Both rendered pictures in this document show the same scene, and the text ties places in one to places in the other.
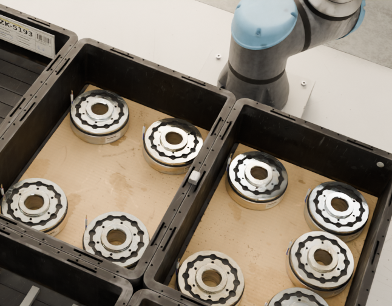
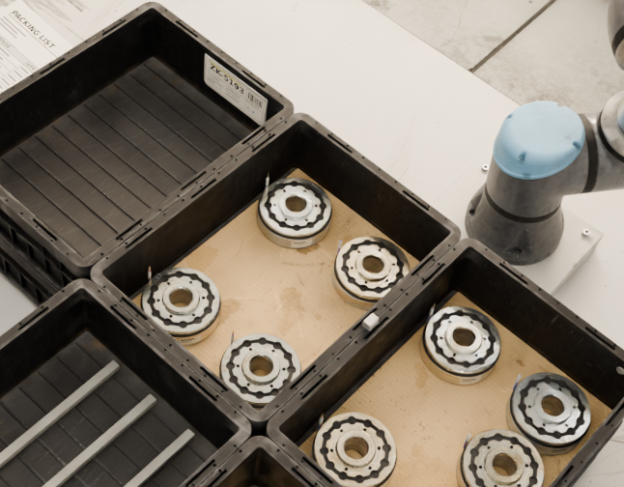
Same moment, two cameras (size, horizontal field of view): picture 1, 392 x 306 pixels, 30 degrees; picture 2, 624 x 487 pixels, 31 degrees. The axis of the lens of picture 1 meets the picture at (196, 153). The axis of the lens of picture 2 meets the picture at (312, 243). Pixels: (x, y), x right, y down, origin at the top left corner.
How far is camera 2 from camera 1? 0.33 m
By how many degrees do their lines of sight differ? 12
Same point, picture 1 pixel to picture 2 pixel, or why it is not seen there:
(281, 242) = (464, 431)
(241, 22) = (505, 138)
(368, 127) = not seen: outside the picture
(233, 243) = (404, 414)
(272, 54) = (537, 188)
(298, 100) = (570, 253)
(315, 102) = (597, 261)
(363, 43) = not seen: outside the picture
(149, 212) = (314, 347)
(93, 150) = (274, 252)
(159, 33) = (421, 116)
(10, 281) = (127, 381)
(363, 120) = not seen: outside the picture
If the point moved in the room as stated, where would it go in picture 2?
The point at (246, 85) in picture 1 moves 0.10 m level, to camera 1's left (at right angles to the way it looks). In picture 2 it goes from (498, 217) to (438, 189)
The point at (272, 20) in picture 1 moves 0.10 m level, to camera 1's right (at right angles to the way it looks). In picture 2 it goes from (544, 146) to (612, 177)
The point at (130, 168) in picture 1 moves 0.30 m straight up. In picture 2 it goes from (311, 286) to (337, 144)
